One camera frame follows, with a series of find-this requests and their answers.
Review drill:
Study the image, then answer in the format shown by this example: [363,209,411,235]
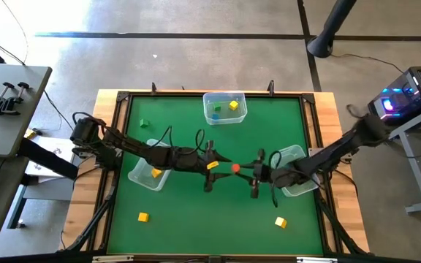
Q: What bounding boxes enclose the clear plastic bin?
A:
[270,144,321,198]
[127,137,173,192]
[202,91,249,126]

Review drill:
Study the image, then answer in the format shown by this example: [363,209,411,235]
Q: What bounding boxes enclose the black floor bar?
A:
[17,137,80,180]

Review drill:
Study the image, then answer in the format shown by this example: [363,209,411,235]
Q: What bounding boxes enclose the white printed sheet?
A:
[25,135,83,183]

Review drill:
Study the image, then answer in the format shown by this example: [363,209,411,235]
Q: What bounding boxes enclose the black floor cable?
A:
[330,53,405,74]
[43,90,78,136]

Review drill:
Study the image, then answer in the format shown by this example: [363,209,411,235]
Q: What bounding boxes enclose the black stand pole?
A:
[306,0,360,59]

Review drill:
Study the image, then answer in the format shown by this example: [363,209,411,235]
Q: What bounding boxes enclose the grey metal desk frame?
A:
[380,100,421,215]

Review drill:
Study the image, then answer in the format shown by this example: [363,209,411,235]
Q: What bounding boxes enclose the black lit computer tower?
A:
[367,65,421,128]

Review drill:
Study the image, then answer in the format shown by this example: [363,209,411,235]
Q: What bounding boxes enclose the green table mat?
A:
[107,95,324,256]

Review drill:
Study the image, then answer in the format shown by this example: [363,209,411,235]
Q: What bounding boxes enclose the black desk clamp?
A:
[0,82,31,117]
[0,82,15,116]

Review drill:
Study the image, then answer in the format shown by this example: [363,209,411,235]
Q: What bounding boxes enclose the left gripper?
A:
[171,140,235,193]

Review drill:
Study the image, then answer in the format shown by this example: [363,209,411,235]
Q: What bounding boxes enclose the silver metal bracket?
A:
[297,256,339,263]
[92,255,134,263]

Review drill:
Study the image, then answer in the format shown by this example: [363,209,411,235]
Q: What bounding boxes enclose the dark grey desk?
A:
[0,156,29,249]

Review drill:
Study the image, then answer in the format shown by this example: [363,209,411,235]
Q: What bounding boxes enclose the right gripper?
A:
[234,148,281,199]

